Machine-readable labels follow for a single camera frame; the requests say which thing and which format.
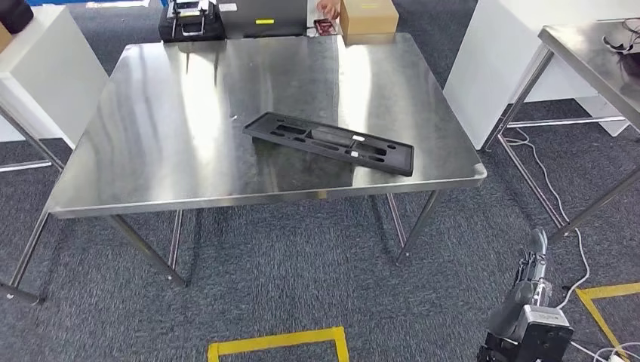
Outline person's hand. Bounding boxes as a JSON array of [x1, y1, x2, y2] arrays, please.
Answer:
[[316, 0, 343, 21]]

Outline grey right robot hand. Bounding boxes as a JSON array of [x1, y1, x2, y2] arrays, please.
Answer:
[[487, 227, 554, 341]]

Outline black plastic frame part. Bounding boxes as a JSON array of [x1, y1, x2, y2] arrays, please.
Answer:
[[242, 110, 416, 177]]

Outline steel workbench table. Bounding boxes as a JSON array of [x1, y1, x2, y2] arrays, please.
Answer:
[[0, 32, 488, 307]]

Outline brown cardboard box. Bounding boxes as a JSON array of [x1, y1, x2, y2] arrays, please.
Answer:
[[339, 0, 400, 36]]

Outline grey metal box yellow label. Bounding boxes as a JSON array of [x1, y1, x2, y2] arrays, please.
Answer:
[[217, 0, 309, 40]]

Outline yellow floor tape square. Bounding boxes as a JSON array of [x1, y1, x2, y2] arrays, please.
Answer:
[[574, 282, 640, 362], [206, 327, 351, 362]]

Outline black equipment case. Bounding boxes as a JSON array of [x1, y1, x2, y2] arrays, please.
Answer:
[[158, 0, 227, 44]]

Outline white cabinet block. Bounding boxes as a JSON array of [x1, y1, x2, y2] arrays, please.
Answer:
[[442, 0, 632, 151], [0, 5, 109, 149]]

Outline dark bag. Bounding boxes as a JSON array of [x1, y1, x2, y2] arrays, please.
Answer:
[[0, 0, 35, 35]]

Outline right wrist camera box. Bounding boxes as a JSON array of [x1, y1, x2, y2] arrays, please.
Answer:
[[477, 305, 575, 362]]

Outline coiled white cable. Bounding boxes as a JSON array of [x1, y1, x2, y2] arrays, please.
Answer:
[[570, 339, 640, 362]]

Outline long white cable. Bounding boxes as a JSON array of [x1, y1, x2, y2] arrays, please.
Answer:
[[502, 127, 592, 311]]

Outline blue metal frame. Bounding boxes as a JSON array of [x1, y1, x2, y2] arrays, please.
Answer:
[[26, 0, 171, 9]]

